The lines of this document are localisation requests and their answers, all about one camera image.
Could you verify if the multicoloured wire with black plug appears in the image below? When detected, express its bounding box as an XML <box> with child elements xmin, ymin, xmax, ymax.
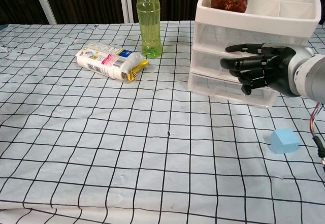
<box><xmin>310</xmin><ymin>102</ymin><xmax>325</xmax><ymax>169</ymax></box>

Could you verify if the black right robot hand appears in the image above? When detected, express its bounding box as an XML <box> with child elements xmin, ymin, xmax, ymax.
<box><xmin>220</xmin><ymin>43</ymin><xmax>300</xmax><ymax>97</ymax></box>

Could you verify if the white compartment tray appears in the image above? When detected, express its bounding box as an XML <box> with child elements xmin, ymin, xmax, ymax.
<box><xmin>187</xmin><ymin>0</ymin><xmax>321</xmax><ymax>109</ymax></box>

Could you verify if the blue foam cube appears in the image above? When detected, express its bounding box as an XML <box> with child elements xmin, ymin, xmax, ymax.
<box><xmin>269</xmin><ymin>127</ymin><xmax>300</xmax><ymax>155</ymax></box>

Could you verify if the white partition post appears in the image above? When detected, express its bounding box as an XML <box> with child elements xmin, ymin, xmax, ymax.
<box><xmin>31</xmin><ymin>0</ymin><xmax>58</xmax><ymax>24</ymax></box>
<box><xmin>118</xmin><ymin>0</ymin><xmax>135</xmax><ymax>23</ymax></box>

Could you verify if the white black grid tablecloth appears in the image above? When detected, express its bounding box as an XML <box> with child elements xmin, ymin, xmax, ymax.
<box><xmin>0</xmin><ymin>20</ymin><xmax>325</xmax><ymax>224</ymax></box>

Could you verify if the clear plastic drawer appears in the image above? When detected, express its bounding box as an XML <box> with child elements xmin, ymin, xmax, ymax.
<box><xmin>194</xmin><ymin>20</ymin><xmax>309</xmax><ymax>57</ymax></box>
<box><xmin>190</xmin><ymin>48</ymin><xmax>257</xmax><ymax>81</ymax></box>
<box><xmin>187</xmin><ymin>71</ymin><xmax>279</xmax><ymax>109</ymax></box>

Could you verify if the green plastic bottle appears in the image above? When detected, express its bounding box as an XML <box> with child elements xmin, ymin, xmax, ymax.
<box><xmin>136</xmin><ymin>0</ymin><xmax>163</xmax><ymax>58</ymax></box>

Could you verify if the white snack packet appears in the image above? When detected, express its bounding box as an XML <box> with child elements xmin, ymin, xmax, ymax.
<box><xmin>75</xmin><ymin>41</ymin><xmax>150</xmax><ymax>83</ymax></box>

